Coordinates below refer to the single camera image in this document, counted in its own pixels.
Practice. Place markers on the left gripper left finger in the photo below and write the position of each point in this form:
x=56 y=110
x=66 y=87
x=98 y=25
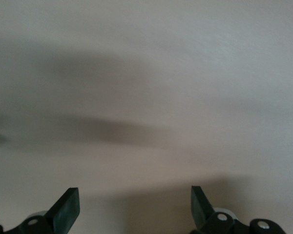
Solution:
x=66 y=209

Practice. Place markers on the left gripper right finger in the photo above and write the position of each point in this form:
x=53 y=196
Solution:
x=200 y=209

